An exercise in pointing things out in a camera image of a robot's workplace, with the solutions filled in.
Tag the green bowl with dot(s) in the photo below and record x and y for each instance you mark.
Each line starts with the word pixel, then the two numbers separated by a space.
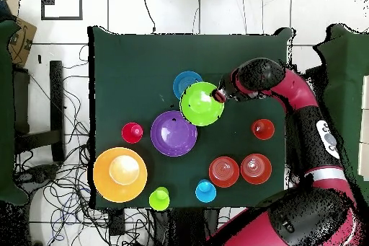
pixel 200 104

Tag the blue bowl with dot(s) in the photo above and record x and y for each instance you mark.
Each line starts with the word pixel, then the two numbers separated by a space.
pixel 181 83

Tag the orange cup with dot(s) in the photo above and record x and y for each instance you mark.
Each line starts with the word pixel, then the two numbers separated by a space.
pixel 263 130

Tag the purple bowl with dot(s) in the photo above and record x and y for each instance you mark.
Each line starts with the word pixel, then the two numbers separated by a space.
pixel 173 135

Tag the lime green cup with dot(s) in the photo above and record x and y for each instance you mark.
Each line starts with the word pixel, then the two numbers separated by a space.
pixel 159 199

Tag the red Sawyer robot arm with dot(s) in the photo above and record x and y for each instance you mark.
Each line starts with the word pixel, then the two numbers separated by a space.
pixel 302 96

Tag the orange bowl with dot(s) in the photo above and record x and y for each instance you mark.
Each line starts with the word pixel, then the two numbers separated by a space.
pixel 256 169
pixel 224 171

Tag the dark green tablecloth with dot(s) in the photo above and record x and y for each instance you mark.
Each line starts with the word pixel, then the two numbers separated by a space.
pixel 138 64

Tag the red cup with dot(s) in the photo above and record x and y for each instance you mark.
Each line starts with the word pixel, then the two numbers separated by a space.
pixel 132 133

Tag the blue cup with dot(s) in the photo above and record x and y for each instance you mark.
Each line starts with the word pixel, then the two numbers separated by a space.
pixel 205 191

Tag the black metal stand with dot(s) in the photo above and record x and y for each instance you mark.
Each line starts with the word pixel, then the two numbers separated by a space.
pixel 317 81
pixel 56 98

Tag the green cloth covered table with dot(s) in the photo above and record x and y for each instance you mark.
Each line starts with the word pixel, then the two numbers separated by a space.
pixel 346 84
pixel 5 113

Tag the large yellow bowl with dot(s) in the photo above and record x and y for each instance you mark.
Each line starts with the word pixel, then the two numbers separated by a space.
pixel 103 176

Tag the white box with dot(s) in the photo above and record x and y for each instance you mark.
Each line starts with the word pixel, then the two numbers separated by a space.
pixel 366 93
pixel 364 162

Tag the black chair base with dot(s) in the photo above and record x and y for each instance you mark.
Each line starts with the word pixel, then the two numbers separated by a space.
pixel 37 174

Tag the cardboard box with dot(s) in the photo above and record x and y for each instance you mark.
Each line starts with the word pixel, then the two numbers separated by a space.
pixel 21 44

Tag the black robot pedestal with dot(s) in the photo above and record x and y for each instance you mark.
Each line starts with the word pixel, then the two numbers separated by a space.
pixel 178 228

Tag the black square frame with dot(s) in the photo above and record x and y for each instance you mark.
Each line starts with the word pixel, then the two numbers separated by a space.
pixel 62 18

